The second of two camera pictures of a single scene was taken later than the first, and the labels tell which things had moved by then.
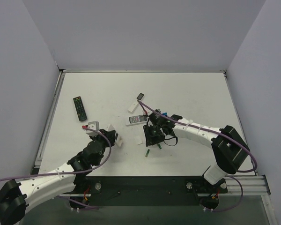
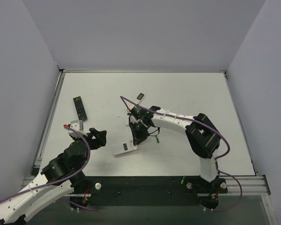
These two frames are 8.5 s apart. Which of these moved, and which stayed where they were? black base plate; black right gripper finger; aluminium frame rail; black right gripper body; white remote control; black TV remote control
Moved: white remote control; black right gripper body; black right gripper finger
Stayed: black base plate; aluminium frame rail; black TV remote control
